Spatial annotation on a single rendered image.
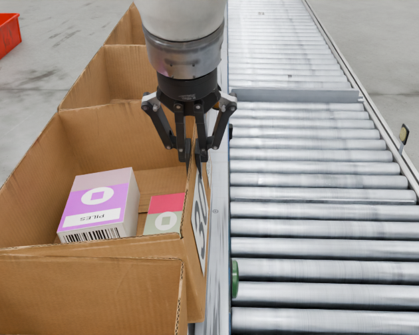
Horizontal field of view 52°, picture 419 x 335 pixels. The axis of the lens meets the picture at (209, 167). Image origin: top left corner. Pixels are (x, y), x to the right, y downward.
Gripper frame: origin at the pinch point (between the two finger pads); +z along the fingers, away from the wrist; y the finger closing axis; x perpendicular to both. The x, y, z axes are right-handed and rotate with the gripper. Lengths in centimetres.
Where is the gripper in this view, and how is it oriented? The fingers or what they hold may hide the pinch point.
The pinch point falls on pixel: (193, 159)
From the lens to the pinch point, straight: 67.7
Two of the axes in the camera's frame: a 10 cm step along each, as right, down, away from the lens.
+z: 0.2, 5.8, 8.1
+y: 10.0, 0.1, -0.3
